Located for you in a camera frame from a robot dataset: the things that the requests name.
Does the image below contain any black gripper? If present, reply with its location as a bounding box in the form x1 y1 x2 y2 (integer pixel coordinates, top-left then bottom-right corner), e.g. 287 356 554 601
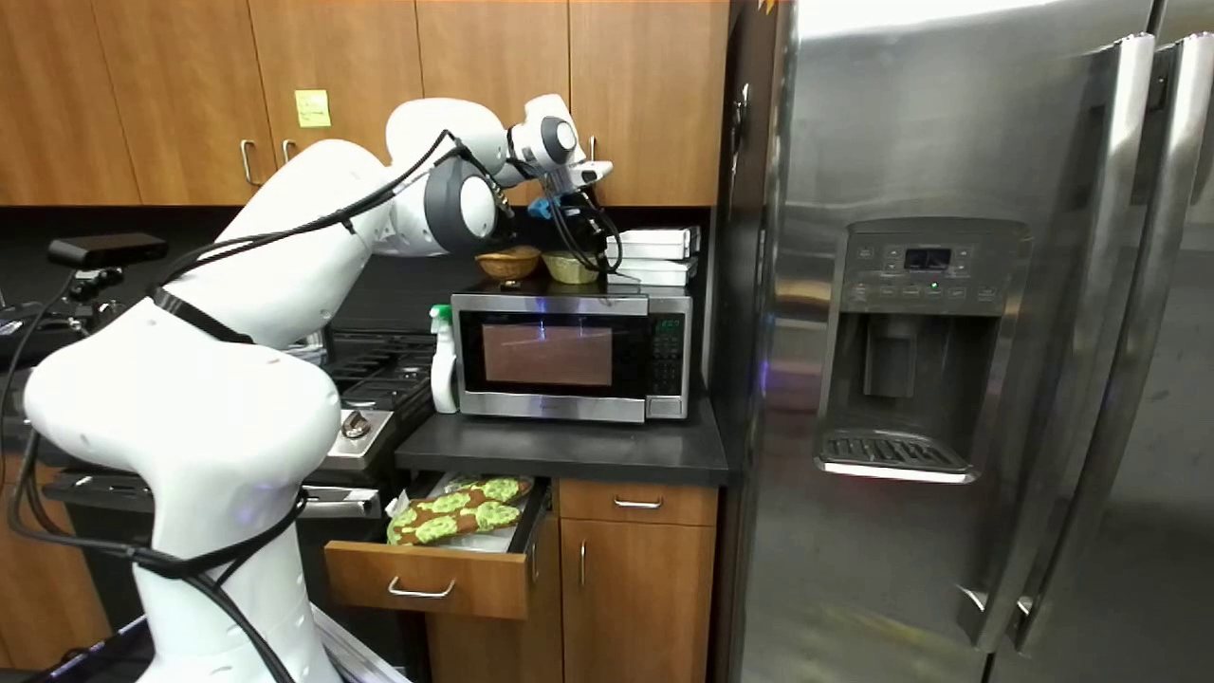
543 186 626 276

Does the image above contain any closed wooden drawer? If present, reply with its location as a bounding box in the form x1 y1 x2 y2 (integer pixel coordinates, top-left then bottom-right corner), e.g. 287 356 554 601
554 480 721 533

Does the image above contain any open wooden drawer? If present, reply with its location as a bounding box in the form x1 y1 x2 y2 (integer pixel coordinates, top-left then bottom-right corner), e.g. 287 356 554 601
320 470 557 623

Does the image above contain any white flat box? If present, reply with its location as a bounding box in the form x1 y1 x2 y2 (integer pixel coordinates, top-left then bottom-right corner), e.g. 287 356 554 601
612 254 694 293
615 223 701 264

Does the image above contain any brown wicker basket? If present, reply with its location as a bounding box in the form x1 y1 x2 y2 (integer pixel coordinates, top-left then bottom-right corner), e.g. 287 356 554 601
472 243 545 285

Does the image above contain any stainless steel microwave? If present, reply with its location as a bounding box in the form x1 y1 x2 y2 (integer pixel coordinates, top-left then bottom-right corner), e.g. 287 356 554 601
448 285 694 426

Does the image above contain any brown wooden upper cabinet door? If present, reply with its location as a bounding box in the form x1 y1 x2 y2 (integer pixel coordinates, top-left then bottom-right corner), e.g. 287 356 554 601
567 0 734 209
0 0 142 209
244 0 424 168
414 0 577 209
87 0 266 209

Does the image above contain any brown wooden cabinet door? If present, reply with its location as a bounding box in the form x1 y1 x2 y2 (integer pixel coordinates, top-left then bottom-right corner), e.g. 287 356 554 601
414 0 577 209
87 0 266 209
421 613 569 683
0 0 142 209
567 0 734 209
557 515 721 683
244 0 424 168

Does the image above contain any white spray bottle green nozzle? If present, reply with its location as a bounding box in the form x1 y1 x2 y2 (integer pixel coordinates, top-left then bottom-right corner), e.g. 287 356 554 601
424 302 464 418

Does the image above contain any black gas stove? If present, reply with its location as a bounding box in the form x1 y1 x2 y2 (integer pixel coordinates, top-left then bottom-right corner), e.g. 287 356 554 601
294 332 439 525

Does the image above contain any green brown patterned oven mitt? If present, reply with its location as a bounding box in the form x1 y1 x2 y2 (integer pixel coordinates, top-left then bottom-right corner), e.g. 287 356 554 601
385 470 534 551

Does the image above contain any yellow sticky note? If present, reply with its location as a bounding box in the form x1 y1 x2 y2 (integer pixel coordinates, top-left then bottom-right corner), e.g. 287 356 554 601
294 88 334 132

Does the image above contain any brown wooden lower cabinet door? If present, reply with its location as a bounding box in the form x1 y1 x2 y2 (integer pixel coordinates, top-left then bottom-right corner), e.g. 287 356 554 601
421 613 569 683
557 515 721 683

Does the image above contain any stainless steel refrigerator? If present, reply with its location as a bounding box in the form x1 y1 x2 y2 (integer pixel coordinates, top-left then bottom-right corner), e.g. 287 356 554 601
708 0 1214 683

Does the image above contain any black flat box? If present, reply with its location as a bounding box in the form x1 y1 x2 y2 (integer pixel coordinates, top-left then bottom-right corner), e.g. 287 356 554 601
47 227 170 269

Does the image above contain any brown wooden lower cabinet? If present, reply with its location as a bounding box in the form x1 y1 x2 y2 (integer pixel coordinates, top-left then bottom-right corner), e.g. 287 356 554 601
0 453 114 675

